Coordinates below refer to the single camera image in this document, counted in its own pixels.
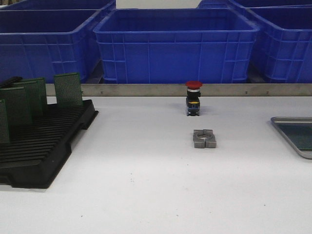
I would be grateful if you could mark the green perforated circuit board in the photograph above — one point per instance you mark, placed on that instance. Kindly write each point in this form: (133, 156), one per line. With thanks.
(4, 128)
(17, 106)
(300, 135)
(42, 90)
(33, 96)
(68, 90)

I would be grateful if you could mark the black slotted board rack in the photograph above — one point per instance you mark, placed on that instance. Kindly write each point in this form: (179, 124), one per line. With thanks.
(37, 151)

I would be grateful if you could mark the silver metal tray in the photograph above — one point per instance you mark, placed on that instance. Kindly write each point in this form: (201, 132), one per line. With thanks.
(276, 121)

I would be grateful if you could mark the red emergency stop button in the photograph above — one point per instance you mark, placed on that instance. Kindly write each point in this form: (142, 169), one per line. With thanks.
(192, 99)

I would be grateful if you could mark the grey metal clamp block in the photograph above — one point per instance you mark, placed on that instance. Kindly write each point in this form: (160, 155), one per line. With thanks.
(204, 138)

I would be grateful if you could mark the blue plastic crate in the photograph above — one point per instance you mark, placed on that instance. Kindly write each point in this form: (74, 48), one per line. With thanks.
(44, 43)
(163, 46)
(270, 3)
(282, 52)
(209, 4)
(60, 4)

